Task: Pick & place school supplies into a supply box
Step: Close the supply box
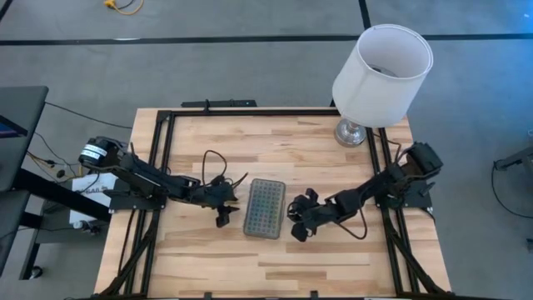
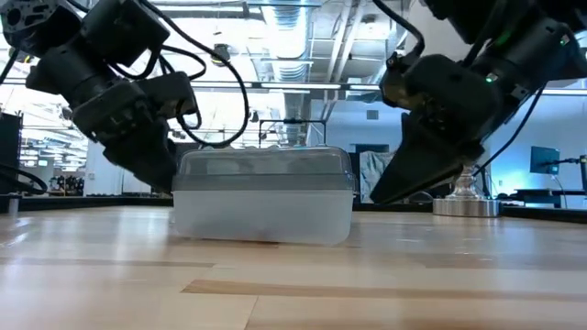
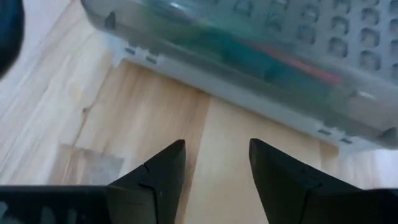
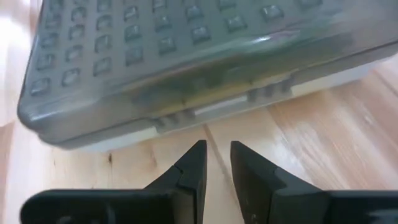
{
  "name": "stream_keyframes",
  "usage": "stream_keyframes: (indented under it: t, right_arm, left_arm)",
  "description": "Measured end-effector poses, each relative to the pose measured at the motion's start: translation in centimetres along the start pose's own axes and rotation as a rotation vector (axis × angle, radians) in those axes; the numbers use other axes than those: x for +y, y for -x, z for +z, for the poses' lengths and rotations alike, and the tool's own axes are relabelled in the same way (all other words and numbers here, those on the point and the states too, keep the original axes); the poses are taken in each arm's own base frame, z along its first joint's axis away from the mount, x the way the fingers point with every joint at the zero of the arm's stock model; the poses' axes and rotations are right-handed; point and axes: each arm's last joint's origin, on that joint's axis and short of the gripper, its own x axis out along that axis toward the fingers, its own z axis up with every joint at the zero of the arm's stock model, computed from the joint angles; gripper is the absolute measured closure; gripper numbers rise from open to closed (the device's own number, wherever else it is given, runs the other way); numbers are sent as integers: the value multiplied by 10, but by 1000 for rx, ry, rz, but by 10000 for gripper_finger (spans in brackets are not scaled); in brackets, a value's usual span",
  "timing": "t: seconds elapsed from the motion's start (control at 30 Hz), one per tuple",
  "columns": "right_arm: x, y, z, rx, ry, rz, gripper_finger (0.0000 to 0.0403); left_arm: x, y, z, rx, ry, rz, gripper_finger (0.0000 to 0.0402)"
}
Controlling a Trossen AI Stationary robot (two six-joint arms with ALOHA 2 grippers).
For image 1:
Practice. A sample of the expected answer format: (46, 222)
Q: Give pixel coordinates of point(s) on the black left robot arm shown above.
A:
(141, 175)

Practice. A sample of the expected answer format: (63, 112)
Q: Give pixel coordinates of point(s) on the clear plastic pencil box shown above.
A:
(264, 208)

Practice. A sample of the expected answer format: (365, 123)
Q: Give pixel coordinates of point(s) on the black caster wheel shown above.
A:
(36, 272)

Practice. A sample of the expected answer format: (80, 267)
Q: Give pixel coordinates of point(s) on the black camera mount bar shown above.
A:
(225, 103)

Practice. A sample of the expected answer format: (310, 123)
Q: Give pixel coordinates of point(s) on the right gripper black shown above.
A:
(320, 212)

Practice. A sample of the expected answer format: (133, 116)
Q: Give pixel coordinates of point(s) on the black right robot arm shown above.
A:
(387, 181)

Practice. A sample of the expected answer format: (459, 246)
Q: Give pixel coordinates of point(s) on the dark tablet screen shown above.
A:
(10, 129)

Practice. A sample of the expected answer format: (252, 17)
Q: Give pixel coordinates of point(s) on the white printed label sheet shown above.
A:
(96, 187)

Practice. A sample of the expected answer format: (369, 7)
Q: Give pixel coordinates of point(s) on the black aluminium table frame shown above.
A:
(250, 112)

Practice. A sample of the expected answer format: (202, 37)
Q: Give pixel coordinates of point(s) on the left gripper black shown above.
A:
(208, 193)

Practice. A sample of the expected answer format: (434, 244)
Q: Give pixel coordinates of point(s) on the grey desk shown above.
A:
(21, 104)

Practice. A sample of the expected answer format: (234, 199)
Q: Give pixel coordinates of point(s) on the table lamp white shade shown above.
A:
(375, 91)

